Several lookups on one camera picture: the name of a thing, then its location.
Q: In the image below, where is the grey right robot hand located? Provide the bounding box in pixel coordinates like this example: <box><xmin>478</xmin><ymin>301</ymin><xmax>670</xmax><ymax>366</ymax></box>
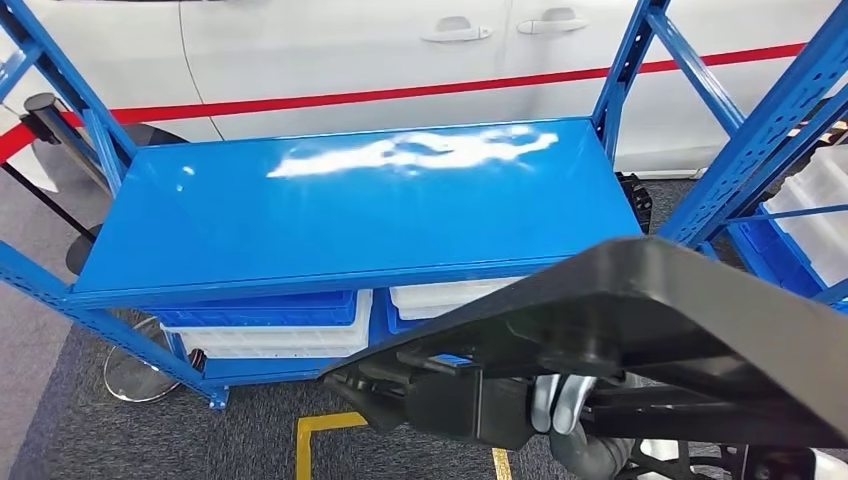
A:
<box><xmin>529</xmin><ymin>374</ymin><xmax>598</xmax><ymax>437</ymax></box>

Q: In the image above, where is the black plastic plate bracket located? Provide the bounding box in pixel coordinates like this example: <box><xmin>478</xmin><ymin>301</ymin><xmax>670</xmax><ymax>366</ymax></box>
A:
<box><xmin>317</xmin><ymin>236</ymin><xmax>848</xmax><ymax>452</ymax></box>

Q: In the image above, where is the blue wheeled shelf rack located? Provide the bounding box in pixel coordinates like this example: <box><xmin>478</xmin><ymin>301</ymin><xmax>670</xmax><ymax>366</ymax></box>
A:
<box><xmin>698</xmin><ymin>86</ymin><xmax>848</xmax><ymax>313</ymax></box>

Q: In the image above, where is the blue metal shelf rack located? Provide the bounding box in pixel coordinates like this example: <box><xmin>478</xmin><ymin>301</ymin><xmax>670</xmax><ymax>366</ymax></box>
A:
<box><xmin>0</xmin><ymin>0</ymin><xmax>848</xmax><ymax>411</ymax></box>

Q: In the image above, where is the white plastic storage bin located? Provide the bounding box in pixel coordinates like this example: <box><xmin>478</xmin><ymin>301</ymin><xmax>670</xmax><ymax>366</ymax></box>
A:
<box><xmin>388</xmin><ymin>276</ymin><xmax>528</xmax><ymax>311</ymax></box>
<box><xmin>396</xmin><ymin>301</ymin><xmax>478</xmax><ymax>322</ymax></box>
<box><xmin>781</xmin><ymin>144</ymin><xmax>848</xmax><ymax>227</ymax></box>
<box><xmin>761</xmin><ymin>192</ymin><xmax>848</xmax><ymax>287</ymax></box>
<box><xmin>160</xmin><ymin>289</ymin><xmax>374</xmax><ymax>351</ymax></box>
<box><xmin>180</xmin><ymin>343</ymin><xmax>370</xmax><ymax>361</ymax></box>

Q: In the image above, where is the red barrier belt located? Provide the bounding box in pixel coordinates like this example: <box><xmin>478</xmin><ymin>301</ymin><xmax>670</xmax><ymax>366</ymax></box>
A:
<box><xmin>62</xmin><ymin>42</ymin><xmax>806</xmax><ymax>127</ymax></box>
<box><xmin>0</xmin><ymin>122</ymin><xmax>34</xmax><ymax>166</ymax></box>

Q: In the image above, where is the white car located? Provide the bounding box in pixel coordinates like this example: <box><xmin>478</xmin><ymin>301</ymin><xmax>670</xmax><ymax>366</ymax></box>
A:
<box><xmin>0</xmin><ymin>0</ymin><xmax>848</xmax><ymax>180</ymax></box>

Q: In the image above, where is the black-headed stanchion post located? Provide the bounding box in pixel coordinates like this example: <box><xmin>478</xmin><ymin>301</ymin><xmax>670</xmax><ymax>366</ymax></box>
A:
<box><xmin>23</xmin><ymin>92</ymin><xmax>114</xmax><ymax>195</ymax></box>

